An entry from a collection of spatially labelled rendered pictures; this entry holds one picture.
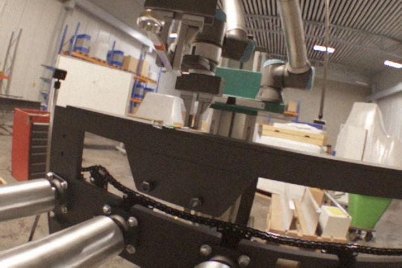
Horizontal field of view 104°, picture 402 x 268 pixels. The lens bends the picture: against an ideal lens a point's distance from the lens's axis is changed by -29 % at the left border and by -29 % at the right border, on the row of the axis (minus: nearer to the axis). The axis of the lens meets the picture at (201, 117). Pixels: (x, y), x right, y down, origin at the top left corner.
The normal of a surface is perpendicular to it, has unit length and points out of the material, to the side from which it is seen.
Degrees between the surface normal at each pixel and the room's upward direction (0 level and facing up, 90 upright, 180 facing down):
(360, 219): 101
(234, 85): 90
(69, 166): 90
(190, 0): 90
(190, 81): 90
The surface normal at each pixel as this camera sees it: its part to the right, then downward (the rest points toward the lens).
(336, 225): -0.28, -0.05
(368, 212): -0.48, 0.11
